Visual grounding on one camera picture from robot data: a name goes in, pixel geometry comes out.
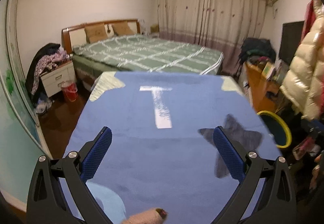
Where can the dark trash bin yellow rim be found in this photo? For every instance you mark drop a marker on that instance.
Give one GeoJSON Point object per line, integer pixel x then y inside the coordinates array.
{"type": "Point", "coordinates": [277, 132]}

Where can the brown pillow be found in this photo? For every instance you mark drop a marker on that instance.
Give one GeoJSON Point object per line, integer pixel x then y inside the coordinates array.
{"type": "Point", "coordinates": [122, 29]}
{"type": "Point", "coordinates": [95, 33]}

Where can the green book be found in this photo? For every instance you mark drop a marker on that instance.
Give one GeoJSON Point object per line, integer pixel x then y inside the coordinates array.
{"type": "Point", "coordinates": [267, 70]}

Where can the black television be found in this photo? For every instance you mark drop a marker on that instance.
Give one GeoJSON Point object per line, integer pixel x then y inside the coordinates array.
{"type": "Point", "coordinates": [291, 41]}

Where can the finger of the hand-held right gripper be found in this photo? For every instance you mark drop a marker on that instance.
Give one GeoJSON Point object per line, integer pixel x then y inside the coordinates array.
{"type": "Point", "coordinates": [315, 127]}

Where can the wooden headboard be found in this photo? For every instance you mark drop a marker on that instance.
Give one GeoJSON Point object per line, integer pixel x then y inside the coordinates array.
{"type": "Point", "coordinates": [73, 36]}

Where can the pink patterned cloth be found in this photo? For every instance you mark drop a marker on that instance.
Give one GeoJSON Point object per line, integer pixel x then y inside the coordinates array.
{"type": "Point", "coordinates": [306, 149]}

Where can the floral cloth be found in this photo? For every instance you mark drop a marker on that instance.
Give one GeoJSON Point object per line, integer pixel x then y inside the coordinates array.
{"type": "Point", "coordinates": [44, 64]}

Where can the red waste basket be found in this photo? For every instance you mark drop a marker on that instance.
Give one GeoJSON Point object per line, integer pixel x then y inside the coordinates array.
{"type": "Point", "coordinates": [69, 91]}

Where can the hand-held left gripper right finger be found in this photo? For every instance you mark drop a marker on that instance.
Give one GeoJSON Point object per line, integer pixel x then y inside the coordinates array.
{"type": "Point", "coordinates": [227, 156]}

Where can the pink fuzzy knit cloth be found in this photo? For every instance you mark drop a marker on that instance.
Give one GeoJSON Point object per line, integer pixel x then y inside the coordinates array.
{"type": "Point", "coordinates": [144, 217]}

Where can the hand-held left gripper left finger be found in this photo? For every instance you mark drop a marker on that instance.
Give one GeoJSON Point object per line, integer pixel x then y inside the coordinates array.
{"type": "Point", "coordinates": [97, 153]}

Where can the beige and mauve curtain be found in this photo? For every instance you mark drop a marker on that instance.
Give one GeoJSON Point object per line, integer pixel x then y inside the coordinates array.
{"type": "Point", "coordinates": [210, 11]}

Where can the cream puffer jacket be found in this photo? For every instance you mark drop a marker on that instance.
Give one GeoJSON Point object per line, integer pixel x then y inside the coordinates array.
{"type": "Point", "coordinates": [303, 74]}

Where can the pile of clothes on nightstand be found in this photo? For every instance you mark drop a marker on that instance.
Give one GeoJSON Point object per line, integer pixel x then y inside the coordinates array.
{"type": "Point", "coordinates": [33, 74]}

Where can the bed with green plaid cover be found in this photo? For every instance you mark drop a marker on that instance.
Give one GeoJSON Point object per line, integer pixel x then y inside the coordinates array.
{"type": "Point", "coordinates": [151, 54]}

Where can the pile of dark clothes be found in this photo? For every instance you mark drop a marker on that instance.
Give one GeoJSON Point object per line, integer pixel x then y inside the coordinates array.
{"type": "Point", "coordinates": [257, 49]}

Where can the wooden cabinet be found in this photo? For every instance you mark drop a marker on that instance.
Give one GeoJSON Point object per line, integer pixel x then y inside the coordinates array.
{"type": "Point", "coordinates": [260, 92]}

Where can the white tape mark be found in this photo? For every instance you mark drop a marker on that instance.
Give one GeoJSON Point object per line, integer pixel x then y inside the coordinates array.
{"type": "Point", "coordinates": [160, 107]}

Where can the plastic bags on floor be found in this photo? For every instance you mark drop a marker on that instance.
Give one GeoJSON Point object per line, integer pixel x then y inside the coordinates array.
{"type": "Point", "coordinates": [43, 107]}

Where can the wardrobe with painted sliding doors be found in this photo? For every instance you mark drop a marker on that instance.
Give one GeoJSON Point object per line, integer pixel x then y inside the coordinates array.
{"type": "Point", "coordinates": [15, 102]}

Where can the white nightstand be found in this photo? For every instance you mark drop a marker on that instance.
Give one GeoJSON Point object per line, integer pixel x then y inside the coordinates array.
{"type": "Point", "coordinates": [58, 79]}

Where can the person's right hand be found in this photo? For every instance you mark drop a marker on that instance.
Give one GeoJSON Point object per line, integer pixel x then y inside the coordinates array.
{"type": "Point", "coordinates": [320, 156]}

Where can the blue star-print blanket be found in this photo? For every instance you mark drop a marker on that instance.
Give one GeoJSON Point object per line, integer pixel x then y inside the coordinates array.
{"type": "Point", "coordinates": [157, 158]}

